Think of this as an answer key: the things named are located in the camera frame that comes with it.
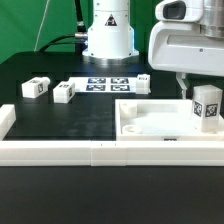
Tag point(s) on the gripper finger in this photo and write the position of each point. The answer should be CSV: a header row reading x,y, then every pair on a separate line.
x,y
182,79

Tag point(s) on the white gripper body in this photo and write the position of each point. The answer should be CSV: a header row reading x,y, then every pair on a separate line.
x,y
189,37

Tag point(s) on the white square tabletop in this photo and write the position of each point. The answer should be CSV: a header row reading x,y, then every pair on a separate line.
x,y
159,120

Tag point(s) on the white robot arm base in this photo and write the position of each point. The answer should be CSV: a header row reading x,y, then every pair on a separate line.
x,y
110,36

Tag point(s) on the white AprilTag marker sheet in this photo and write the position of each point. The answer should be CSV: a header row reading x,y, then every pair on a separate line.
x,y
104,84

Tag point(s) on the white U-shaped obstacle fence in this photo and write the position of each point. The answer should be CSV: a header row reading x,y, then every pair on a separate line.
x,y
107,153

